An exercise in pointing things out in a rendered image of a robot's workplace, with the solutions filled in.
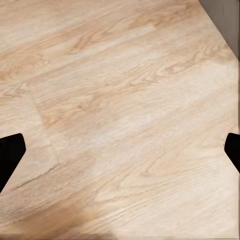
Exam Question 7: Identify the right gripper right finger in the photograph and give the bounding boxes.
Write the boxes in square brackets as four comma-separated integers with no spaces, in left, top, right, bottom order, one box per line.
[224,133,240,173]

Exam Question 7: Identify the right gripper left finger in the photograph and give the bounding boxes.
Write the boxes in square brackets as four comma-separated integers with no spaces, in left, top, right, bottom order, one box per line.
[0,133,26,193]

